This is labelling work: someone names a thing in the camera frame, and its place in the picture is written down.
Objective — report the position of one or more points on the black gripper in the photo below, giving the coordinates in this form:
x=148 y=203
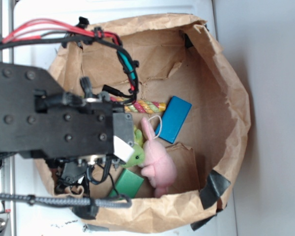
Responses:
x=39 y=119

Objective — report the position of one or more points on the green plush frog toy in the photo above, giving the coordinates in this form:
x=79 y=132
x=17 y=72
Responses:
x=138 y=156

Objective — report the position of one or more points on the green wooden block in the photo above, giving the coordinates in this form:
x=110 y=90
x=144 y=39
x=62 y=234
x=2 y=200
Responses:
x=128 y=183

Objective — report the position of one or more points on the pink plush bunny toy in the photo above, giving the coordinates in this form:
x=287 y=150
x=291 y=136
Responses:
x=158 y=165

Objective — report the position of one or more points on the blue wooden block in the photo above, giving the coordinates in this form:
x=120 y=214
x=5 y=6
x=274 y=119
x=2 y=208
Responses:
x=173 y=119

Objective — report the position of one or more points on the brown paper bag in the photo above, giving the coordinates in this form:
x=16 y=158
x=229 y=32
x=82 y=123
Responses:
x=178 y=56

